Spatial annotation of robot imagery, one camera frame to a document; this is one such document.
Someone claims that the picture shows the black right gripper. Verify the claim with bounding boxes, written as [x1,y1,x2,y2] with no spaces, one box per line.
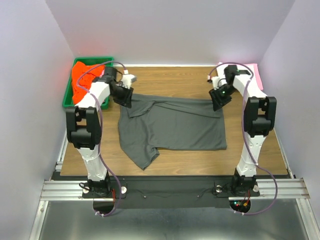
[208,84,237,112]

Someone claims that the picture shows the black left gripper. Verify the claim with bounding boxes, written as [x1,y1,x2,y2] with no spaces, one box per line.
[110,83,134,109]

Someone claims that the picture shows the grey t shirt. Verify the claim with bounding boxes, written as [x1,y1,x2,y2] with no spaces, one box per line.
[118,94,227,170]

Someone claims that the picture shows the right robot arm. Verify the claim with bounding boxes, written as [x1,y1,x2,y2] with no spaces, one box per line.
[207,62,277,196]

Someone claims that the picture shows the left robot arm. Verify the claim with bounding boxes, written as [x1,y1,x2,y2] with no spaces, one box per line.
[65,66,137,198]

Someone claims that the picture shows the white folded t shirt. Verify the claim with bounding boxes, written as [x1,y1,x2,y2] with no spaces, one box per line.
[216,64,227,88]

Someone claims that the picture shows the pink folded t shirt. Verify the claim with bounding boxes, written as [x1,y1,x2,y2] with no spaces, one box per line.
[245,63,264,91]

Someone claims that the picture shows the orange t shirt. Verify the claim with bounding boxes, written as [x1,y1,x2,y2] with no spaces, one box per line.
[71,61,105,105]

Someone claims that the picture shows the green plastic bin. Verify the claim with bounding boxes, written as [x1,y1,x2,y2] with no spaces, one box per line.
[62,56,114,108]

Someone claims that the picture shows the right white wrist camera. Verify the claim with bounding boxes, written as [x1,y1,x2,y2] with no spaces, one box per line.
[207,76,227,90]

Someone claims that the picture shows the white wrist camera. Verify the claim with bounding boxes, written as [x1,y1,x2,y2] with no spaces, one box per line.
[120,74,137,89]
[207,76,227,90]

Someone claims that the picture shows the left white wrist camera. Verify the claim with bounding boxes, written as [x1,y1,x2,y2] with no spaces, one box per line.
[120,74,137,89]

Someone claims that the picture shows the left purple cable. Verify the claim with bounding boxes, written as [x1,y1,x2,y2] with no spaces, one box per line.
[76,61,130,218]

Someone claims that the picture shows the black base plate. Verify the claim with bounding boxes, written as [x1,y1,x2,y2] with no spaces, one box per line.
[79,176,260,210]

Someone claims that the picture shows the aluminium frame rail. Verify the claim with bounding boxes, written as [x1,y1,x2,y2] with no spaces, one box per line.
[40,178,310,201]

